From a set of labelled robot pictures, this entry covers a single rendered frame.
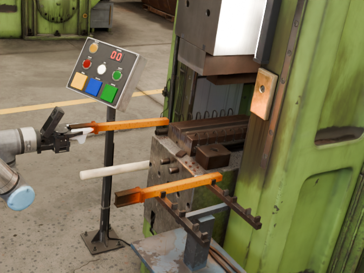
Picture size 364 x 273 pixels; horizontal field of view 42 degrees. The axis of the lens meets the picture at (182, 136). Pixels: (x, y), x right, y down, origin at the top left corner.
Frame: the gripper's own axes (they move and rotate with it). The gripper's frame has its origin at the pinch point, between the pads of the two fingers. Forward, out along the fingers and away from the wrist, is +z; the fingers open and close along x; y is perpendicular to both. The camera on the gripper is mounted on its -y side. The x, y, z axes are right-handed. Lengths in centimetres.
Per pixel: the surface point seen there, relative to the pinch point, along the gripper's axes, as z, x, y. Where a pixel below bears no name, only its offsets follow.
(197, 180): 26.9, 35.4, 7.9
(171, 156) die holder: 35.5, 3.3, 17.0
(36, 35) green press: 104, -483, 101
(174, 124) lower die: 42.8, -9.8, 9.3
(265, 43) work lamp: 53, 28, -38
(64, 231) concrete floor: 14, -75, 107
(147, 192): 6.7, 36.5, 7.6
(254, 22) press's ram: 59, 13, -41
